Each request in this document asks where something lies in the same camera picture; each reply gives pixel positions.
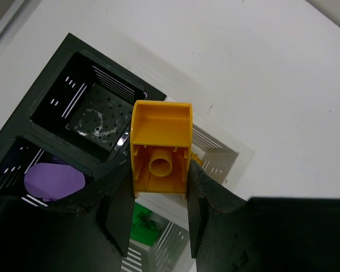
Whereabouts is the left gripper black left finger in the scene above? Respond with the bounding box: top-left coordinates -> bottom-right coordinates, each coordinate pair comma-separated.
0,160 -> 134,271

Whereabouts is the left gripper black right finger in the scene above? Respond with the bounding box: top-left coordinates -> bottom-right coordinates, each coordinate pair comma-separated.
185,161 -> 340,272

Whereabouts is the purple printed oval lego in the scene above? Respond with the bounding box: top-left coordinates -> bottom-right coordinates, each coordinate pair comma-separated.
24,163 -> 86,202

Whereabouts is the green square lego brick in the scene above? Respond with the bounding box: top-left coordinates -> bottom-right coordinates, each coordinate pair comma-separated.
130,203 -> 159,247

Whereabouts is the yellow oval lego brick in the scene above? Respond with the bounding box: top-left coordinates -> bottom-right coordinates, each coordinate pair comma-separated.
130,100 -> 193,197

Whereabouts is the yellow half-round lego brick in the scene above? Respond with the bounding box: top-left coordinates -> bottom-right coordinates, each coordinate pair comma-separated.
190,152 -> 203,167

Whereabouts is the white slotted container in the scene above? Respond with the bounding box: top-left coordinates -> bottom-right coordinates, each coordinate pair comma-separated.
120,95 -> 256,272

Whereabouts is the black slotted container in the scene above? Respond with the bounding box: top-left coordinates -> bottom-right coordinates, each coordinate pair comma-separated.
0,34 -> 166,206

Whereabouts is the aluminium table rail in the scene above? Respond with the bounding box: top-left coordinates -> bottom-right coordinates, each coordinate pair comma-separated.
0,1 -> 40,56

